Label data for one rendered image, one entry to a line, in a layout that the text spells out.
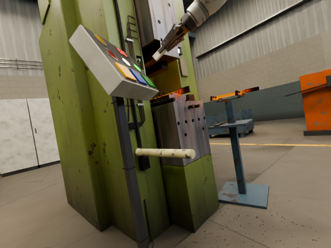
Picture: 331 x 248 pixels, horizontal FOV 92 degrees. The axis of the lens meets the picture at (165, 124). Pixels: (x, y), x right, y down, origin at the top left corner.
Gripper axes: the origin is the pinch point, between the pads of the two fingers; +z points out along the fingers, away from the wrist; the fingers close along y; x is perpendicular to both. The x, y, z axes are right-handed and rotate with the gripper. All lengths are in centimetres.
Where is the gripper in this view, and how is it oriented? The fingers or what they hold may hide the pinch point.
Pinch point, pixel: (159, 53)
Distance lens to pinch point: 85.1
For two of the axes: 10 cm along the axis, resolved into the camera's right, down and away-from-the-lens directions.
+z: -7.2, 6.2, 3.0
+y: 3.3, -0.8, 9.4
